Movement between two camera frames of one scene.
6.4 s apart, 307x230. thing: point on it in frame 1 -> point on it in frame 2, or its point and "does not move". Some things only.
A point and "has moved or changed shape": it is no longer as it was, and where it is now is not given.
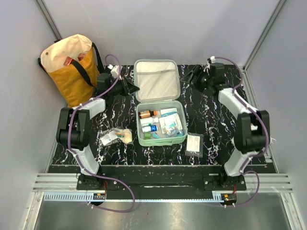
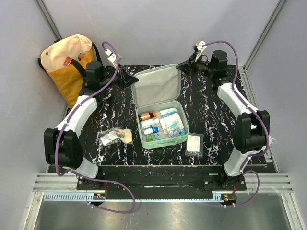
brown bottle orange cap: (147, 113) has moved or changed shape
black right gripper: (197, 71) -> (190, 65)
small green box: (147, 136) has moved or changed shape
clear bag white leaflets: (109, 137) does not move
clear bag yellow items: (125, 135) does not move
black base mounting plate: (161, 178) does not move
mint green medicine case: (161, 118) has moved or changed shape
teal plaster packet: (171, 130) does not move
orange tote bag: (73, 64) does not move
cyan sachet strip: (155, 135) has moved or changed shape
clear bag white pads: (194, 144) does not move
